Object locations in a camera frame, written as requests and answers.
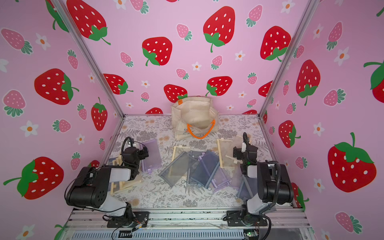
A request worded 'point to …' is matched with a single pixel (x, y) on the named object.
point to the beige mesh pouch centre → (177, 151)
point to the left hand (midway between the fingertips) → (138, 147)
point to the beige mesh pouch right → (228, 151)
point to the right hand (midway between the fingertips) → (242, 146)
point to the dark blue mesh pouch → (204, 167)
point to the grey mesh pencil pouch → (176, 170)
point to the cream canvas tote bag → (194, 116)
